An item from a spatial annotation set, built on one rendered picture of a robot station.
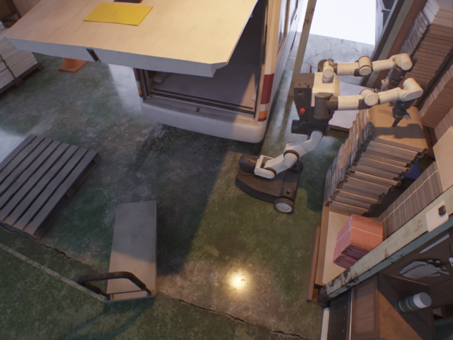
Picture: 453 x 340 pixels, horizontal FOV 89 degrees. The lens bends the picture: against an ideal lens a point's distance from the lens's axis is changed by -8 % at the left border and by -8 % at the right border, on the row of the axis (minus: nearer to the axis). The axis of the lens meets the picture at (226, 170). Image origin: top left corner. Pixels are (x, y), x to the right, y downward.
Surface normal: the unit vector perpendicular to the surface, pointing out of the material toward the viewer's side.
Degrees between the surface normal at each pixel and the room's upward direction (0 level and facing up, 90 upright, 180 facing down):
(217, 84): 0
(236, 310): 0
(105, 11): 10
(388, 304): 0
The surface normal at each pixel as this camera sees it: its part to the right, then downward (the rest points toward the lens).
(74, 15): -0.07, -0.47
